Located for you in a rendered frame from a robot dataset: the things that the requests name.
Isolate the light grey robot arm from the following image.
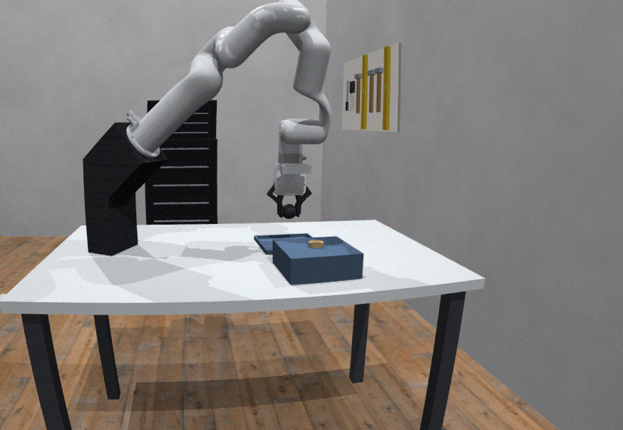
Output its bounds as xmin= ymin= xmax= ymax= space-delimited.
xmin=126 ymin=0 xmax=331 ymax=174

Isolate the blue rimmed tray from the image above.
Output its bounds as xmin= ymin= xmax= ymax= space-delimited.
xmin=254 ymin=233 xmax=312 ymax=255

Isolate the dark grey ball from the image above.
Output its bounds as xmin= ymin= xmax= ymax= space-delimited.
xmin=283 ymin=204 xmax=297 ymax=219

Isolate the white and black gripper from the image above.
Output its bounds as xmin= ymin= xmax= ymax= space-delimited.
xmin=267 ymin=162 xmax=312 ymax=217

